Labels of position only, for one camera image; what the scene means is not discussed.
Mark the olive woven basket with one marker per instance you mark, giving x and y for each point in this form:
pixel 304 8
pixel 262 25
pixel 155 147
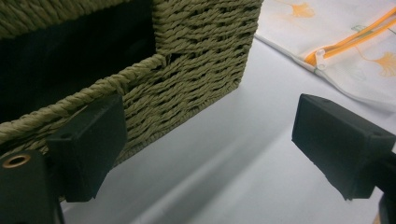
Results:
pixel 193 62

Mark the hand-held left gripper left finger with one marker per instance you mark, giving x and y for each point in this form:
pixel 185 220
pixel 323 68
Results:
pixel 90 146

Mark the white leaf-print laundry bag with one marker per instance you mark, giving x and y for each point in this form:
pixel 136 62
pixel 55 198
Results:
pixel 345 28

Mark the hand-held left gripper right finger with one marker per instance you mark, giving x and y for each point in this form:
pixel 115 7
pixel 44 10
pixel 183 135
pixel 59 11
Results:
pixel 336 140

